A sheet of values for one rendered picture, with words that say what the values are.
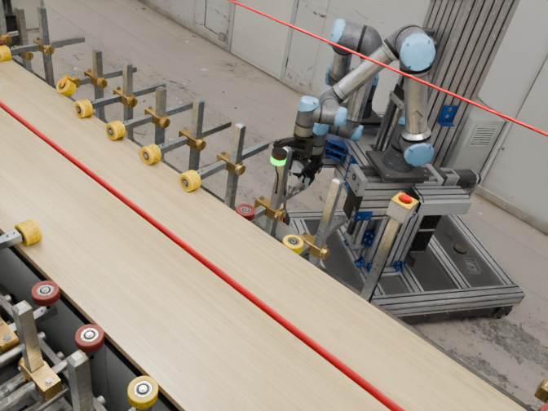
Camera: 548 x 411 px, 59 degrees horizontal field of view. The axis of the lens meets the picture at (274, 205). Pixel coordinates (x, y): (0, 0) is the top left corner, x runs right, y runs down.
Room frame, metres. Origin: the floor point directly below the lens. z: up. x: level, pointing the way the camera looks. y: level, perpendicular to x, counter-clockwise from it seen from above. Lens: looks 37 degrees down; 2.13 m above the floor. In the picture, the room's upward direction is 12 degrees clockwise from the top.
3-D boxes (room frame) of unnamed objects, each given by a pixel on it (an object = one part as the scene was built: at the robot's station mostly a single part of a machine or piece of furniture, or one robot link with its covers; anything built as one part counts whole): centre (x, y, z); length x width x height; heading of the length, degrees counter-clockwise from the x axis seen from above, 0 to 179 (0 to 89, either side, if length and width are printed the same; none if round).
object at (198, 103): (1.95, 0.42, 0.92); 0.03 x 0.03 x 0.48; 57
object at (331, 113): (1.81, -0.15, 1.29); 0.11 x 0.11 x 0.08; 7
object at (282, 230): (1.68, -0.04, 0.75); 0.26 x 0.01 x 0.10; 57
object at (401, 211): (1.40, -0.43, 1.18); 0.07 x 0.07 x 0.08; 57
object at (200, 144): (1.96, 0.44, 0.95); 0.13 x 0.06 x 0.05; 57
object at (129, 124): (2.12, 0.65, 0.95); 0.50 x 0.04 x 0.04; 147
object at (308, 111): (1.78, -0.06, 1.29); 0.09 x 0.08 x 0.11; 97
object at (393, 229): (1.40, -0.44, 0.93); 0.05 x 0.05 x 0.45; 57
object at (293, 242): (1.44, -0.10, 0.85); 0.08 x 0.08 x 0.11
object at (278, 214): (1.69, 0.02, 0.85); 0.13 x 0.06 x 0.05; 57
